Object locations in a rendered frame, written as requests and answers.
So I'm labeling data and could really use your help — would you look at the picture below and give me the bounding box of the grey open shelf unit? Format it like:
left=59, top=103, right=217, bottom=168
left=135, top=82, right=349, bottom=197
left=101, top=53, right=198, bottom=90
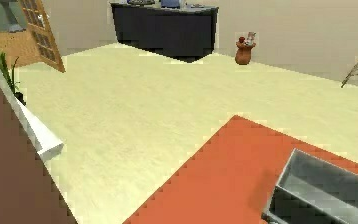
left=261, top=148, right=358, bottom=224

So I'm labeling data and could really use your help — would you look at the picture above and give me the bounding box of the blue laptop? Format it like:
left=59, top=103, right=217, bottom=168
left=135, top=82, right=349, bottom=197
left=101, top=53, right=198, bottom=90
left=160, top=0, right=182, bottom=9

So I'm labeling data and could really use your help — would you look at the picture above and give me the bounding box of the green house plant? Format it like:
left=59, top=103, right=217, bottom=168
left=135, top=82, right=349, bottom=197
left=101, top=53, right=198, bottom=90
left=0, top=44, right=27, bottom=106

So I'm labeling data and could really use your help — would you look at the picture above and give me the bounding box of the wooden glazed room door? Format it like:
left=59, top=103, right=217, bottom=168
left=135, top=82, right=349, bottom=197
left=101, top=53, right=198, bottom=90
left=18, top=0, right=66, bottom=74

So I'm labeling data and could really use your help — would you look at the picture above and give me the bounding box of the white window sill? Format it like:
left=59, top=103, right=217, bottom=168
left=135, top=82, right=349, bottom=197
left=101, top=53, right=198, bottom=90
left=0, top=48, right=65, bottom=164

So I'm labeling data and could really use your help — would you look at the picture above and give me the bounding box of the black cabinet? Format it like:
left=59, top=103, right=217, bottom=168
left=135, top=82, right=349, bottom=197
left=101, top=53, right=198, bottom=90
left=110, top=1, right=220, bottom=64

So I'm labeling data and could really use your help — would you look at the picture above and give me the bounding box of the orange rug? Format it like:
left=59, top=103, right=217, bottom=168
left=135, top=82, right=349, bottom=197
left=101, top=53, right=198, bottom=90
left=121, top=114, right=358, bottom=224

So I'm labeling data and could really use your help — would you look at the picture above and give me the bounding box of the dark keyboard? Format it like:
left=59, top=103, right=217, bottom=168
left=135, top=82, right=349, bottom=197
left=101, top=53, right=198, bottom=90
left=126, top=0, right=156, bottom=6

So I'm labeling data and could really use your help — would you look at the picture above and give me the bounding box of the brown clay vase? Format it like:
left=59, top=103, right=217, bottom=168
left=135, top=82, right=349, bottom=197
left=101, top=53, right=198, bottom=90
left=234, top=31, right=257, bottom=66

